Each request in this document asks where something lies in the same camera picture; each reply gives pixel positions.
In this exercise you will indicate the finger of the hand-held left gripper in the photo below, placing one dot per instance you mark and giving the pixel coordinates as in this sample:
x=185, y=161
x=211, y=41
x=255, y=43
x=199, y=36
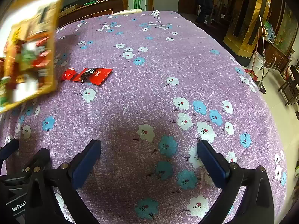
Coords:
x=39, y=156
x=10, y=147

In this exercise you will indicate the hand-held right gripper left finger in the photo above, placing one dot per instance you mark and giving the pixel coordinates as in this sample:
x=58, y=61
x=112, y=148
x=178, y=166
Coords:
x=86, y=161

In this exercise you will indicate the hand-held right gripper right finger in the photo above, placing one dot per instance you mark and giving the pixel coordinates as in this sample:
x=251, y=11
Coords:
x=212, y=165

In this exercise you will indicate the yellow cardboard box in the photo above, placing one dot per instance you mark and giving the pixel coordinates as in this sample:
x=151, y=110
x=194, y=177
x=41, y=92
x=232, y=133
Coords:
x=30, y=51

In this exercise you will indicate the red and black snack packet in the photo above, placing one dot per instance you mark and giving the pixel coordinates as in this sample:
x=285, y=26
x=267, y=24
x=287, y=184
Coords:
x=93, y=74

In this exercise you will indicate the small red candy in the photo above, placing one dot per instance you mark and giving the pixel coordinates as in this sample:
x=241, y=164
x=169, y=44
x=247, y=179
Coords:
x=69, y=74

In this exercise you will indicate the purple floral tablecloth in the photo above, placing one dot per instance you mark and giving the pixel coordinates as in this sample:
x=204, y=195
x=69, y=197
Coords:
x=163, y=86

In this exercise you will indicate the white bucket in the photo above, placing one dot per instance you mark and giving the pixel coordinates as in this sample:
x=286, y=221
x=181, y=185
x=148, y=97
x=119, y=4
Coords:
x=257, y=61

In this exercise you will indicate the wooden chair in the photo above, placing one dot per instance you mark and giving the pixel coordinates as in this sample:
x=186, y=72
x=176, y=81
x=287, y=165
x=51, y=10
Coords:
x=290, y=81

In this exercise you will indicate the wooden sideboard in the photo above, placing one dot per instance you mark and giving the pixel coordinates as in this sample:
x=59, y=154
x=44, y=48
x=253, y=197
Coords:
x=278, y=58

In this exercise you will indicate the wooden counter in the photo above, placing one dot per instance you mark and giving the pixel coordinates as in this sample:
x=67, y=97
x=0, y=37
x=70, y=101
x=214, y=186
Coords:
x=93, y=10

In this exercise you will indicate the cream tube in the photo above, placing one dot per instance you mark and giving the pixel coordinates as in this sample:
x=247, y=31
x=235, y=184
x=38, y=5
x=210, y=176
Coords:
x=127, y=12

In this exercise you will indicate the gold framed panel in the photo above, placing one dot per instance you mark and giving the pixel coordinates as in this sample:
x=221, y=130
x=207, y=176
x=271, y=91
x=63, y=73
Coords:
x=254, y=16

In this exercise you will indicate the framed painting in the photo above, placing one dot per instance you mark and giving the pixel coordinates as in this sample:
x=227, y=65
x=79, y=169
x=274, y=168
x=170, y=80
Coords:
x=286, y=28

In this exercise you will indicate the wooden stair railing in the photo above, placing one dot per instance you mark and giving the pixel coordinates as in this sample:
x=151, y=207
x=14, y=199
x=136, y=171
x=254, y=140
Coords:
x=222, y=4

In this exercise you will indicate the small black and white packet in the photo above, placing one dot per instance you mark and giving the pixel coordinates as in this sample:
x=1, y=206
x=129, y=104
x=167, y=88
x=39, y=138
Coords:
x=154, y=12

